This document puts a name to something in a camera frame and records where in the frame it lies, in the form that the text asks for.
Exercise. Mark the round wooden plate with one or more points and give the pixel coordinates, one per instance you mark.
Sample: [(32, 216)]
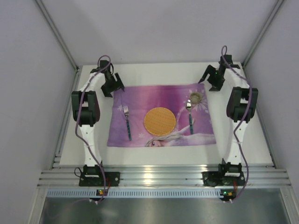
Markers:
[(159, 121)]

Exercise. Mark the spoon with teal handle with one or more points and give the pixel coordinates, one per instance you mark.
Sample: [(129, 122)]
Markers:
[(188, 106)]

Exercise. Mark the right aluminium frame post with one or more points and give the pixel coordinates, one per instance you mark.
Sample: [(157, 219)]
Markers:
[(262, 32)]

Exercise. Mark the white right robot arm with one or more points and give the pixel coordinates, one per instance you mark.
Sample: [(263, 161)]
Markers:
[(240, 109)]

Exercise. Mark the fork with teal handle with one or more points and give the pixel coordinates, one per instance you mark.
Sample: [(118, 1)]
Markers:
[(126, 113)]

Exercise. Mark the left aluminium frame post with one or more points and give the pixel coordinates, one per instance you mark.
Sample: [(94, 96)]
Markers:
[(46, 15)]

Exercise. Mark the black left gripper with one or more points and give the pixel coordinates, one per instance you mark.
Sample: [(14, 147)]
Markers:
[(112, 84)]

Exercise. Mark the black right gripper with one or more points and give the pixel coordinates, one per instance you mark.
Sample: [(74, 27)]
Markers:
[(215, 79)]

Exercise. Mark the aluminium mounting rail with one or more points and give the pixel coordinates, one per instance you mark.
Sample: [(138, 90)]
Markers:
[(166, 176)]

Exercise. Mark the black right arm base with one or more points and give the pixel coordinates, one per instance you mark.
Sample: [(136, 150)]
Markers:
[(222, 178)]

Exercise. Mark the small grey cup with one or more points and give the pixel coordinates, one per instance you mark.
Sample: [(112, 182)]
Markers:
[(195, 98)]

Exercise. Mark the purple Frozen placemat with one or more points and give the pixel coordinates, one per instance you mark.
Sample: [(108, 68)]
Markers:
[(140, 99)]

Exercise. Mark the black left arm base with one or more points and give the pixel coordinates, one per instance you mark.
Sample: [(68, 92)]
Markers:
[(93, 177)]

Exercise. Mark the aluminium frame post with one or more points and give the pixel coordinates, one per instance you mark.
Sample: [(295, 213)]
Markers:
[(262, 32), (46, 15)]

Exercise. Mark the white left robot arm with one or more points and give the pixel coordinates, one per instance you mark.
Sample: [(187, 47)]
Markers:
[(86, 109)]

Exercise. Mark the white slotted cable duct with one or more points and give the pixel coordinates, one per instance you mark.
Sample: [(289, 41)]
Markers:
[(141, 193)]

